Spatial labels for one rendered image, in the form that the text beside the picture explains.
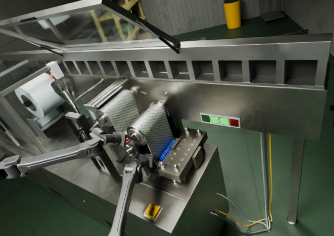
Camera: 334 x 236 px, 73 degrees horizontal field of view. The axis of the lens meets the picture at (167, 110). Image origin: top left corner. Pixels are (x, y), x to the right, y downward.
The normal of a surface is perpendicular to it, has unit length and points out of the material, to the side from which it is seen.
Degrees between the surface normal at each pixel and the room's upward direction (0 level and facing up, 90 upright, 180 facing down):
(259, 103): 90
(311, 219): 0
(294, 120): 90
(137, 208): 0
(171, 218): 0
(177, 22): 90
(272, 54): 90
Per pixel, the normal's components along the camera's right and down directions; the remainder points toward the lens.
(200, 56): -0.50, 0.60
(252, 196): -0.25, -0.79
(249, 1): -0.14, 0.59
